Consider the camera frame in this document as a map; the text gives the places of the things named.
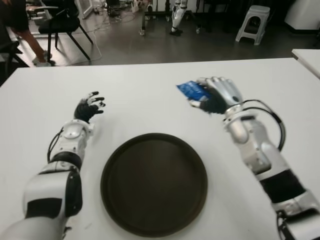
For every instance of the blue Oreo packet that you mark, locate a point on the blue Oreo packet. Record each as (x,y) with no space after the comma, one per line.
(190,88)

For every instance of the white framed panel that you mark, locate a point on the white framed panel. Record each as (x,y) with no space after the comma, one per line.
(86,10)

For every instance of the white side table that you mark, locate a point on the white side table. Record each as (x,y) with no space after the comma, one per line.
(310,58)

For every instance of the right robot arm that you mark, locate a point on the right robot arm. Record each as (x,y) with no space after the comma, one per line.
(260,152)

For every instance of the black wheeled gantry frame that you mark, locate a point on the black wheeled gantry frame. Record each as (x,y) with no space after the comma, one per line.
(143,22)

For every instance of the round dark brown tray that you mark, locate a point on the round dark brown tray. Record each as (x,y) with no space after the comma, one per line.
(153,185)

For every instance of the black furniture frame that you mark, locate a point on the black furniture frame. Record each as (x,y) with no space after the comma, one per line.
(10,47)

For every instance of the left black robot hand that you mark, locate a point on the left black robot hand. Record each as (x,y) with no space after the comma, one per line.
(83,110)

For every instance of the white cabinet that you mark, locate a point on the white cabinet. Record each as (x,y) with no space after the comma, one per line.
(302,15)

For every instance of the person in dark shorts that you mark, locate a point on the person in dark shorts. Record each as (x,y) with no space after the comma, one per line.
(32,42)

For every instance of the black equipment stand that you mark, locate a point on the black equipment stand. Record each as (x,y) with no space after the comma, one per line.
(112,7)

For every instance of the white plastic stool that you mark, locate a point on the white plastic stool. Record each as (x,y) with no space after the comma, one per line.
(257,9)

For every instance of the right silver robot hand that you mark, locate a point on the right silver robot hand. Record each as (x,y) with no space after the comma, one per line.
(225,92)

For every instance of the black padded chair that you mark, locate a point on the black padded chair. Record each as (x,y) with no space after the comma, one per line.
(62,25)

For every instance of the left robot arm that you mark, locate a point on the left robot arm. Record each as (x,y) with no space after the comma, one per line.
(71,140)

